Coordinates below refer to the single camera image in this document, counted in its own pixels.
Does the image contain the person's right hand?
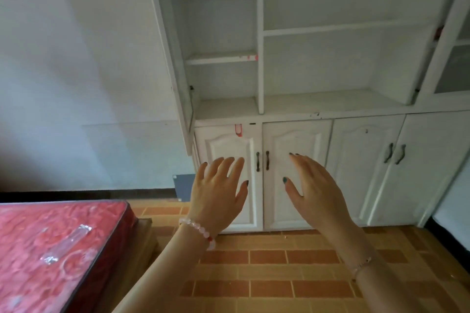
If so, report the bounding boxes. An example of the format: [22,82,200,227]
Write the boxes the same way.
[283,153,359,242]

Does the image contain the person's left hand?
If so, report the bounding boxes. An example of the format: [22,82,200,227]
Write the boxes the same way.
[182,157,249,238]

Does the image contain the person's right forearm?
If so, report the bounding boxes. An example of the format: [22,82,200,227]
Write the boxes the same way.
[329,226,428,313]

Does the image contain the person's left forearm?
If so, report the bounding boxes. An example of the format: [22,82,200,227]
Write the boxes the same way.
[112,224,214,313]

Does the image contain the white cabinet door red sticker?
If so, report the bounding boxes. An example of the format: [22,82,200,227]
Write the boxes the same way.
[194,124,264,233]

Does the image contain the blue-grey flat panel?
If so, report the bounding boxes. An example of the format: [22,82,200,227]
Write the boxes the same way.
[173,174,196,202]

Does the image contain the white panelled cabinet door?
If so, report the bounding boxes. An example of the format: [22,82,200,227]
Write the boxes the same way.
[369,111,470,228]
[262,120,333,231]
[326,115,407,227]

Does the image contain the white framed glass door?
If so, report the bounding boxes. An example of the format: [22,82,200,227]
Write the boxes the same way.
[418,0,470,106]
[141,0,196,156]

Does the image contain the white wooden cabinet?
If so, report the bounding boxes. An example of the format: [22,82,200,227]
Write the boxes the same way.
[141,0,470,233]

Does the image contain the clear plastic tape strip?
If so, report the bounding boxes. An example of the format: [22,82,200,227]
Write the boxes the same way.
[40,224,93,265]

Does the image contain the red plastic-wrapped mattress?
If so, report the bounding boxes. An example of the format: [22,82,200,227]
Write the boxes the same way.
[0,200,139,313]

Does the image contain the pink bead bracelet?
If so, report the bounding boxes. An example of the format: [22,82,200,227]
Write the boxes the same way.
[178,217,217,251]

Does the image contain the wooden bed frame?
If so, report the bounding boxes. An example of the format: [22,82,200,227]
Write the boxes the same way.
[96,217,159,313]

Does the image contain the thin chain bracelet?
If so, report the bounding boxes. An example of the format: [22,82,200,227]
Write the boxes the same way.
[350,250,376,280]

